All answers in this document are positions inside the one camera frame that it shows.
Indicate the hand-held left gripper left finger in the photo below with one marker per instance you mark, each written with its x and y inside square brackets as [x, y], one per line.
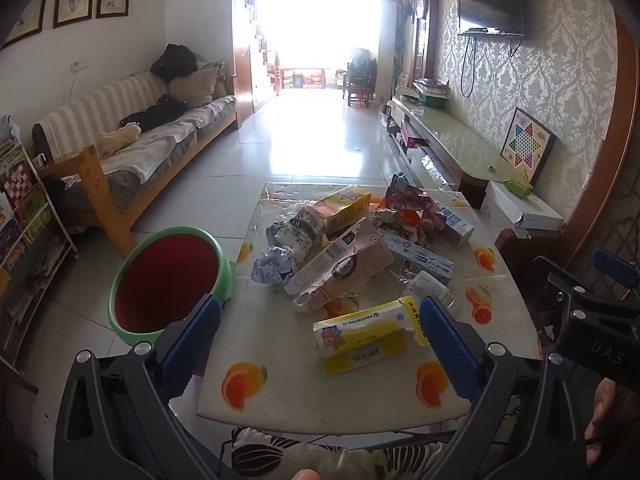
[192, 340]

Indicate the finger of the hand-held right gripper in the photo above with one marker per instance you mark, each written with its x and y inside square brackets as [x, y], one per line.
[607, 262]
[567, 287]

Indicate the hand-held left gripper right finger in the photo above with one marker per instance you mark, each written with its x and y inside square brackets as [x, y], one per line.
[450, 350]

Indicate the red bin with green rim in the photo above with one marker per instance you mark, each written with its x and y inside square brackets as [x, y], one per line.
[165, 280]

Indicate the yellow tissue pack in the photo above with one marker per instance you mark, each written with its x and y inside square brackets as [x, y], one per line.
[360, 340]

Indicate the yellow drink carton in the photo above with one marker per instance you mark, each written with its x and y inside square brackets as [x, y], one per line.
[340, 205]

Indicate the person's right hand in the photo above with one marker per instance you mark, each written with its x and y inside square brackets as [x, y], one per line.
[602, 420]

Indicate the white medicine packet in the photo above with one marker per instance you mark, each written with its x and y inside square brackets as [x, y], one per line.
[427, 287]

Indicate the fruit print tablecloth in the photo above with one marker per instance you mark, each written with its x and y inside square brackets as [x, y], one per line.
[280, 360]

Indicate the white cardboard box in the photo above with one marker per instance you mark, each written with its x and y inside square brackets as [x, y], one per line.
[520, 207]

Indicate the blue white toothpaste box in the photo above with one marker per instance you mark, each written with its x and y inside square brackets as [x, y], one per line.
[417, 255]

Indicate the crumpled blue paper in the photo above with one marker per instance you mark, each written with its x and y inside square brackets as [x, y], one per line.
[272, 267]

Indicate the green packet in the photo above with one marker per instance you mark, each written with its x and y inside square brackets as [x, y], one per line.
[517, 187]

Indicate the blue white small box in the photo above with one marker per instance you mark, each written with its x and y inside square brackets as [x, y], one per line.
[452, 222]

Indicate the pinkish flattened carton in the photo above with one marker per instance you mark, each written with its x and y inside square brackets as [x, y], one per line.
[345, 260]

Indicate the crumpled newspaper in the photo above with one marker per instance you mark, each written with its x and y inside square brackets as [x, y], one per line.
[392, 221]

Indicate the star checkers game board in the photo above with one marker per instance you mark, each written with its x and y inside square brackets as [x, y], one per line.
[527, 145]

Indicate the floral print cloth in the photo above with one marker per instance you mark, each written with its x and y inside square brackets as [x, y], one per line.
[280, 452]

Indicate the pink foil snack bag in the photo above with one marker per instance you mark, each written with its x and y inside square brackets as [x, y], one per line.
[407, 197]

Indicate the wooden sofa with striped cover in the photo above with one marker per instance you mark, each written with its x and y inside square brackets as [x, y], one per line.
[95, 180]

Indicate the long low television cabinet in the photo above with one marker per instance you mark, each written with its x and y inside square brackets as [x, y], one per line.
[450, 135]

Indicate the cream plush toy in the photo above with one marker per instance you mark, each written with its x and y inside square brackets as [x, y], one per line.
[117, 137]

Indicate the black clothing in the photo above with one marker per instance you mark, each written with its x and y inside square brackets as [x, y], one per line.
[152, 112]

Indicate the stack of boxes on cabinet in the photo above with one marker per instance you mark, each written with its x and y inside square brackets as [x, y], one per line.
[430, 92]

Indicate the beige pillow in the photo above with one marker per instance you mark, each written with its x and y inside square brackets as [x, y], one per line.
[195, 85]

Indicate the wooden door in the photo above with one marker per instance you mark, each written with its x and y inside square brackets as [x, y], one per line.
[242, 85]

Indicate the brown patterned pillow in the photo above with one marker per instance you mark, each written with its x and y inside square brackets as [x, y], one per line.
[217, 72]

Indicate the black bag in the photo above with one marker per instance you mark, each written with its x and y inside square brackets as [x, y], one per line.
[174, 60]

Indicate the wooden chair with dark bag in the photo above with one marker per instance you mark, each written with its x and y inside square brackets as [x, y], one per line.
[360, 80]

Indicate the white standing air conditioner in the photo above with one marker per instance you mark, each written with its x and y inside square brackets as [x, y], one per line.
[387, 50]

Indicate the tall wooden floor clock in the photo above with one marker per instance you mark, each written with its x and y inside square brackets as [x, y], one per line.
[419, 5]

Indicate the black wall television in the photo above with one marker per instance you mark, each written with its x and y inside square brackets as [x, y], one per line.
[492, 2]

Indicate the white wall socket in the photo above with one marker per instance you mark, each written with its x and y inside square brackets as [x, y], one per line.
[76, 66]

